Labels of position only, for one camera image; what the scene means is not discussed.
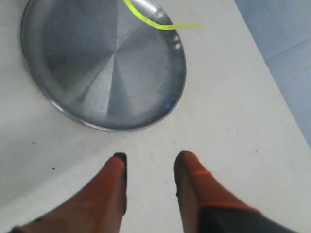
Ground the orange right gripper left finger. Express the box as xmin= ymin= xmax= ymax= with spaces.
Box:
xmin=11 ymin=152 xmax=127 ymax=233

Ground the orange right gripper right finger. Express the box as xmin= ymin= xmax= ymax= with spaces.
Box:
xmin=174 ymin=151 xmax=292 ymax=233

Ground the yellow plastic stick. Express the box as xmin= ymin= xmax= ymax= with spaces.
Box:
xmin=123 ymin=0 xmax=204 ymax=31

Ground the white backdrop sheet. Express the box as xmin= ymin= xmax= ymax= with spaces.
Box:
xmin=233 ymin=0 xmax=311 ymax=141

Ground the round stainless steel plate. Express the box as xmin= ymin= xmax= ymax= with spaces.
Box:
xmin=20 ymin=0 xmax=187 ymax=132

